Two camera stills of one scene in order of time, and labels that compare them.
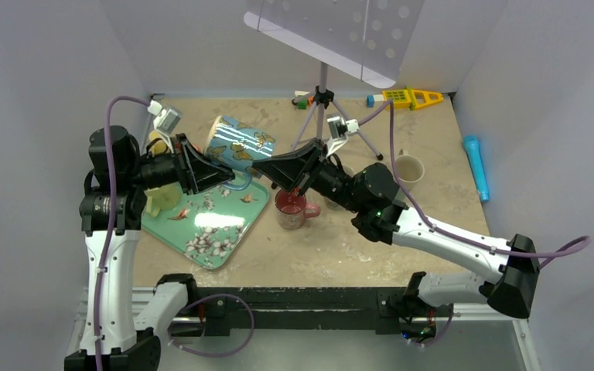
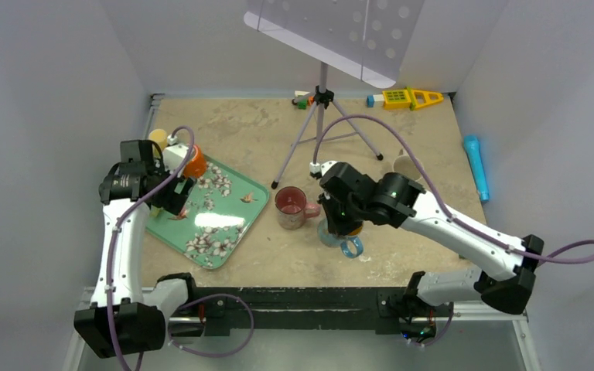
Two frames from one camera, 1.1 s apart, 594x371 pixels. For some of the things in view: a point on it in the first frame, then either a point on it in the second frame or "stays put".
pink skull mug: [292, 210] stays put
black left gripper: [201, 174] to [170, 198]
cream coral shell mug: [410, 170] stays put
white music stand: [366, 39] stays put
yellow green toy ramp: [420, 98] stays put
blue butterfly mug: [235, 147] to [351, 246]
